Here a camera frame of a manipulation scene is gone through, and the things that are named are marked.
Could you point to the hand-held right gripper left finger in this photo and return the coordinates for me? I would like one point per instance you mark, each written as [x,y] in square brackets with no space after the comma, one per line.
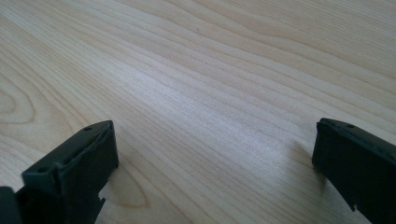
[74,168]

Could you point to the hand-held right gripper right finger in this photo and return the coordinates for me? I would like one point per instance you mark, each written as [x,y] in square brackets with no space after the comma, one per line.
[358,165]

